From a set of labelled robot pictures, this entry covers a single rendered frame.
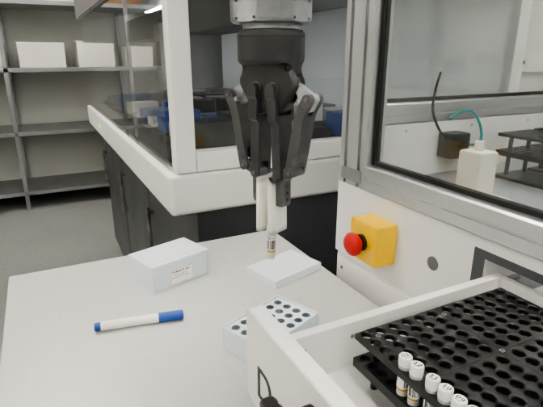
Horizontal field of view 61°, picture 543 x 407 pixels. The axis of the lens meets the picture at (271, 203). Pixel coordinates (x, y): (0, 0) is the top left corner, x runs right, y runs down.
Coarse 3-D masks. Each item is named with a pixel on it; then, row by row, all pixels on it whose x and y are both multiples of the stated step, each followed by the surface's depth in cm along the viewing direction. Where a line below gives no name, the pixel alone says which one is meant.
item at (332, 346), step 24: (456, 288) 58; (480, 288) 59; (504, 288) 60; (528, 288) 58; (384, 312) 52; (408, 312) 54; (312, 336) 48; (336, 336) 50; (336, 360) 51; (360, 384) 49
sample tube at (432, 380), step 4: (428, 376) 39; (432, 376) 39; (436, 376) 39; (428, 380) 39; (432, 380) 39; (436, 380) 39; (440, 380) 39; (428, 384) 39; (432, 384) 39; (436, 384) 39; (428, 388) 39; (432, 388) 39; (436, 388) 39; (428, 392) 39; (432, 392) 39; (436, 392) 39; (424, 400) 40; (424, 404) 40; (428, 404) 39
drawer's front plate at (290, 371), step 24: (264, 312) 46; (264, 336) 44; (288, 336) 42; (264, 360) 44; (288, 360) 39; (312, 360) 39; (264, 384) 45; (288, 384) 40; (312, 384) 36; (336, 384) 36
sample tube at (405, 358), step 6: (402, 354) 42; (408, 354) 42; (402, 360) 42; (408, 360) 41; (402, 366) 42; (408, 366) 42; (402, 384) 42; (396, 390) 43; (402, 390) 42; (402, 396) 43
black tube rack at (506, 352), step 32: (416, 320) 50; (448, 320) 50; (480, 320) 55; (512, 320) 50; (384, 352) 49; (416, 352) 44; (448, 352) 45; (480, 352) 44; (512, 352) 45; (384, 384) 44; (416, 384) 40; (480, 384) 40; (512, 384) 41
